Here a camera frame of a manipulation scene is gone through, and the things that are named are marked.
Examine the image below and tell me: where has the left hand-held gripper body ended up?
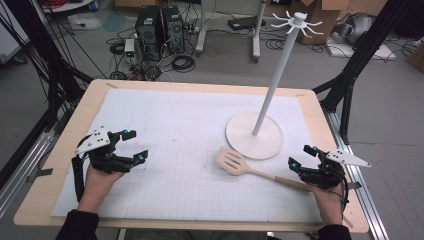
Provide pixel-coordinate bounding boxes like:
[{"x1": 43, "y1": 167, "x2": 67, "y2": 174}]
[{"x1": 74, "y1": 125, "x2": 135, "y2": 174}]

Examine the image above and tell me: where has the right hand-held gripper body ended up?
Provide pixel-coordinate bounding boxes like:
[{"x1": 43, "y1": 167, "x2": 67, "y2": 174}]
[{"x1": 298, "y1": 148, "x2": 372, "y2": 191}]

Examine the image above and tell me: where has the white hook stand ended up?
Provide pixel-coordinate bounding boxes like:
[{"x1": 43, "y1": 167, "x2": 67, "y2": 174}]
[{"x1": 225, "y1": 10, "x2": 325, "y2": 161}]

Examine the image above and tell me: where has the beige slotted spatula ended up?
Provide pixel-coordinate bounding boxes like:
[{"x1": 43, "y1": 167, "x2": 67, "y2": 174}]
[{"x1": 215, "y1": 146, "x2": 311, "y2": 193}]

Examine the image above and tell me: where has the person's left hand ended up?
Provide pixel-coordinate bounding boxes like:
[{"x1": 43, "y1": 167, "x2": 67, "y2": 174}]
[{"x1": 77, "y1": 163, "x2": 126, "y2": 214}]

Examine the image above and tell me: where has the person's right hand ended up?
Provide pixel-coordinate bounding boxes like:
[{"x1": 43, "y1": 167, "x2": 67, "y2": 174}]
[{"x1": 306, "y1": 183, "x2": 346, "y2": 226}]

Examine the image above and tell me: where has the white grid mat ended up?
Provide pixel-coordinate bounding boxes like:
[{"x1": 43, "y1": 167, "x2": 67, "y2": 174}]
[{"x1": 51, "y1": 88, "x2": 323, "y2": 224}]

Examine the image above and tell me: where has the small white device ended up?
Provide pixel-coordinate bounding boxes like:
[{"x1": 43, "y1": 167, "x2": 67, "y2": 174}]
[{"x1": 123, "y1": 38, "x2": 136, "y2": 58}]

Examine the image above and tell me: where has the black computer tower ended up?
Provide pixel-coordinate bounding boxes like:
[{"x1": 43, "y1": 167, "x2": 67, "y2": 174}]
[
  {"x1": 134, "y1": 5, "x2": 165, "y2": 62},
  {"x1": 161, "y1": 5, "x2": 186, "y2": 55}
]

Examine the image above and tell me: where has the white flat board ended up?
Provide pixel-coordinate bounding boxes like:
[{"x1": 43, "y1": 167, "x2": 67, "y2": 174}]
[{"x1": 325, "y1": 41, "x2": 398, "y2": 62}]

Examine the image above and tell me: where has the white metal stand leg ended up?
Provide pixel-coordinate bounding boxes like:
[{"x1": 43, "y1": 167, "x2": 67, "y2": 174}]
[
  {"x1": 195, "y1": 0, "x2": 210, "y2": 55},
  {"x1": 251, "y1": 0, "x2": 268, "y2": 63}
]

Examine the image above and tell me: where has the large cardboard box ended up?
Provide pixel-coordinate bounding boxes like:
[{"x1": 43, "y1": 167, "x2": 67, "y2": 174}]
[{"x1": 289, "y1": 0, "x2": 352, "y2": 46}]

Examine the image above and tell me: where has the grey bag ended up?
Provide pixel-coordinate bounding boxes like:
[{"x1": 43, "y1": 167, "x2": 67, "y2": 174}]
[{"x1": 332, "y1": 12, "x2": 375, "y2": 46}]

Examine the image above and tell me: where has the small cardboard box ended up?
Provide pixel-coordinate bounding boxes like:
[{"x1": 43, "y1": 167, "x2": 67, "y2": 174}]
[{"x1": 406, "y1": 41, "x2": 424, "y2": 73}]

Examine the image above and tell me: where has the flat black device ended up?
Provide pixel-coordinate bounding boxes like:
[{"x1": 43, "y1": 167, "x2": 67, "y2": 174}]
[{"x1": 227, "y1": 15, "x2": 267, "y2": 32}]

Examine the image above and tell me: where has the thin black cable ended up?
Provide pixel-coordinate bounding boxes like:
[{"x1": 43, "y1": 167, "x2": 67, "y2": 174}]
[{"x1": 337, "y1": 171, "x2": 352, "y2": 222}]

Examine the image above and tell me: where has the thick black cable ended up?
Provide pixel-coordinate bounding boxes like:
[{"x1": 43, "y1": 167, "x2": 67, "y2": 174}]
[{"x1": 71, "y1": 155, "x2": 87, "y2": 203}]

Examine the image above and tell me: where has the aluminium rail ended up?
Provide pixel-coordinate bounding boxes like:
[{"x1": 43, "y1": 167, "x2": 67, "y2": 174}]
[
  {"x1": 0, "y1": 128, "x2": 58, "y2": 218},
  {"x1": 321, "y1": 108, "x2": 392, "y2": 240}
]

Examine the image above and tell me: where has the black frame base bar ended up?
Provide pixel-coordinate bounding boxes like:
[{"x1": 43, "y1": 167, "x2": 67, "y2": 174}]
[{"x1": 0, "y1": 109, "x2": 52, "y2": 188}]

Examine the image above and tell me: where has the black cable coil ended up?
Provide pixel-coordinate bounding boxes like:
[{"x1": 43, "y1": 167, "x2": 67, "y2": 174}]
[
  {"x1": 171, "y1": 54, "x2": 197, "y2": 74},
  {"x1": 108, "y1": 41, "x2": 126, "y2": 56}
]

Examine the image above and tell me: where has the black metal frame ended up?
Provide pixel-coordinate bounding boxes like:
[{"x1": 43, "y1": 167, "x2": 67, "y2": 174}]
[
  {"x1": 312, "y1": 0, "x2": 415, "y2": 145},
  {"x1": 0, "y1": 0, "x2": 95, "y2": 134}
]

